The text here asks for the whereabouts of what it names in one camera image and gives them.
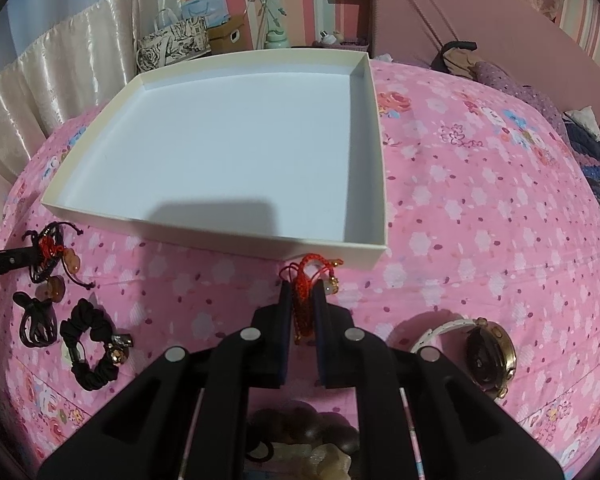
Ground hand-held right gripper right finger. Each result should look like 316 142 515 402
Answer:
314 285 566 480

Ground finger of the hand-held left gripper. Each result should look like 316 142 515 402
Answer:
0 245 43 283

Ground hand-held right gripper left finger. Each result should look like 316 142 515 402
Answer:
37 282 294 480

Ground black cord bracelet amber beads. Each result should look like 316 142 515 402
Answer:
22 222 97 306

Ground black leather hair tie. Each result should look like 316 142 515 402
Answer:
12 291 61 350

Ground red string bracelet jade pendant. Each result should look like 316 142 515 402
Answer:
279 254 344 346

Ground brown wooden bead bracelet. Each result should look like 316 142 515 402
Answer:
250 402 361 453

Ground black scrunchie with gold charm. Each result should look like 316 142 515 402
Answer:
59 298 133 392

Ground beige fluffy scrunchie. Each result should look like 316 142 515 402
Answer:
275 442 353 480

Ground white strap wrist watch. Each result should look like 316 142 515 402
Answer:
409 316 518 401

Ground white shallow box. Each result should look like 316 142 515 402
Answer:
41 50 388 267

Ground thin black hair elastic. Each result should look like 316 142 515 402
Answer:
247 440 277 464

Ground white satin curtain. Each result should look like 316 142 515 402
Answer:
0 0 186 226

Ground black and white floral tote bag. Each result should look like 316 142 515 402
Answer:
136 7 213 75

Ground green bottle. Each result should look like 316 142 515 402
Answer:
263 7 287 51

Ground brown cardboard box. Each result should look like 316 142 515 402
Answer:
206 15 253 55

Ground dark and tan clothing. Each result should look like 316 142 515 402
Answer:
430 40 481 78

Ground purple dotted cloth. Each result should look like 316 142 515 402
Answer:
472 60 571 136

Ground dark knitted blanket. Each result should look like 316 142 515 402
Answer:
562 110 600 261

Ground light blue paper bag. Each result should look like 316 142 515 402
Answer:
180 0 228 28

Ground white pillow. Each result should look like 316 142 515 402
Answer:
562 106 600 141

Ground pink bed headboard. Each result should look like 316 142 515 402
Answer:
370 0 600 126

